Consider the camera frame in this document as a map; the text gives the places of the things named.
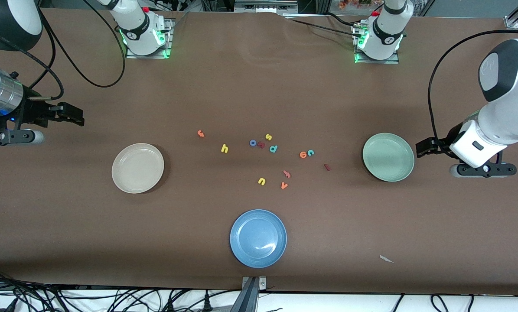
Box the metal camera stand bracket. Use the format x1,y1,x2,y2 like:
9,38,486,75
241,276,267,312

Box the grey metal box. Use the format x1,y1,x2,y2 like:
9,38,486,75
235,0,298,13

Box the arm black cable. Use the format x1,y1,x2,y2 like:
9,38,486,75
428,29,518,156
0,0,126,101

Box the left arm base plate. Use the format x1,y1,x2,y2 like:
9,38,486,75
355,26,400,65

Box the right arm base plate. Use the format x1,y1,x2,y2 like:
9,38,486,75
126,19,173,59

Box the beige brown plate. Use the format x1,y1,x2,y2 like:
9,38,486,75
111,143,165,194

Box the blue plate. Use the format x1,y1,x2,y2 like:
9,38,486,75
230,209,287,269

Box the black table cable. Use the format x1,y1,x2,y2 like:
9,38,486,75
285,13,365,39

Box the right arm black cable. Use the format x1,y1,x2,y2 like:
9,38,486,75
0,0,126,101

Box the green plate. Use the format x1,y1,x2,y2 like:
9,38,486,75
362,133,415,182

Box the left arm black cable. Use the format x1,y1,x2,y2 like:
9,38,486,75
428,29,518,156

